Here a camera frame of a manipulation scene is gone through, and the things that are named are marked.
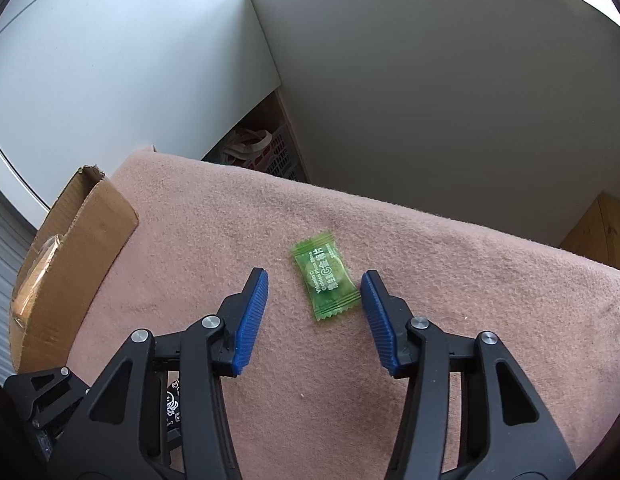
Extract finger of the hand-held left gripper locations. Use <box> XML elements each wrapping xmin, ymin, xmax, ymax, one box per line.
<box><xmin>2</xmin><ymin>366</ymin><xmax>91</xmax><ymax>461</ymax></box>

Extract white slatted door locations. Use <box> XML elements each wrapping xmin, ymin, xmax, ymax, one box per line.
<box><xmin>0</xmin><ymin>177</ymin><xmax>37</xmax><ymax>376</ymax></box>

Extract green candy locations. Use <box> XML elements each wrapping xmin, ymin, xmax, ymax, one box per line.
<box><xmin>290</xmin><ymin>230</ymin><xmax>362</xmax><ymax>325</ymax></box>

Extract pink blanket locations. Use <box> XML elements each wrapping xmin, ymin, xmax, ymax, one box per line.
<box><xmin>65</xmin><ymin>147</ymin><xmax>620</xmax><ymax>480</ymax></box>

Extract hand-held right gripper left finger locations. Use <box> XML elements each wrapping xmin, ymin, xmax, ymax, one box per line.
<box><xmin>47</xmin><ymin>266</ymin><xmax>269</xmax><ymax>480</ymax></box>

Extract white cabinet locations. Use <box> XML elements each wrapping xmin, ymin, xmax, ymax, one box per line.
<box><xmin>0</xmin><ymin>0</ymin><xmax>282</xmax><ymax>211</ymax></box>

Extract red white cloth bag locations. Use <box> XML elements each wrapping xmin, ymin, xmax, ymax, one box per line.
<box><xmin>220</xmin><ymin>127</ymin><xmax>273</xmax><ymax>166</ymax></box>

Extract light wooden furniture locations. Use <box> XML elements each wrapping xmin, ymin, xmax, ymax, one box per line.
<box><xmin>559</xmin><ymin>192</ymin><xmax>620</xmax><ymax>275</ymax></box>

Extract pink plastic basket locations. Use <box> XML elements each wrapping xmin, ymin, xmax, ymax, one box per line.
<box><xmin>217</xmin><ymin>110</ymin><xmax>308</xmax><ymax>181</ymax></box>

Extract brown cardboard box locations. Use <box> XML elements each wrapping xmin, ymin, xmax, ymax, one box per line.
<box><xmin>7</xmin><ymin>164</ymin><xmax>140</xmax><ymax>373</ymax></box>

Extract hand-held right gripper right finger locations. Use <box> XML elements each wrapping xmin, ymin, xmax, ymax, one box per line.
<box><xmin>360</xmin><ymin>269</ymin><xmax>577</xmax><ymax>480</ymax></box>

